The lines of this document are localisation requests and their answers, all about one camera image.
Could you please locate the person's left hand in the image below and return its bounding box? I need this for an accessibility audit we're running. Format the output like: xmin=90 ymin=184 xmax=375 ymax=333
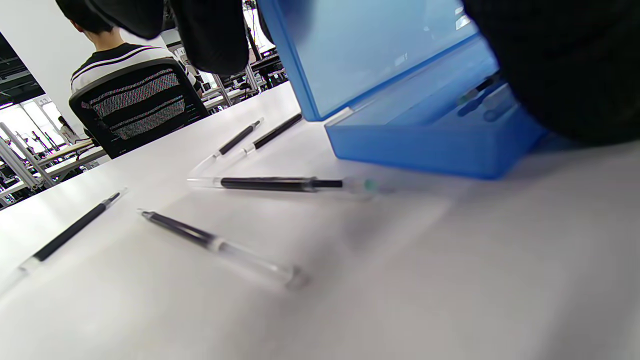
xmin=85 ymin=0 xmax=640 ymax=146

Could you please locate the black ink pen refill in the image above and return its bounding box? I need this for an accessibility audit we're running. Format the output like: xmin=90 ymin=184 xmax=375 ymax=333
xmin=457 ymin=92 xmax=506 ymax=123
xmin=457 ymin=72 xmax=503 ymax=106

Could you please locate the blue plastic stationery box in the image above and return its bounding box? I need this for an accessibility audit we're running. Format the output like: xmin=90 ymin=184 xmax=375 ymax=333
xmin=257 ymin=0 xmax=548 ymax=180

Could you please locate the pen refills group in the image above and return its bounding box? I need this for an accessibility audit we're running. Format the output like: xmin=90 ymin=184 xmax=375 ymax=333
xmin=0 ymin=112 xmax=396 ymax=301

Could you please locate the white desk with metal legs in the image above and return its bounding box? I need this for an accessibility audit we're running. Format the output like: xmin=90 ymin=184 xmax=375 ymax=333
xmin=202 ymin=82 xmax=288 ymax=111

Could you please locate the black mesh office chair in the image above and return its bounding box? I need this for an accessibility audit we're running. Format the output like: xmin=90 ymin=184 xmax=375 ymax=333
xmin=68 ymin=57 xmax=211 ymax=160

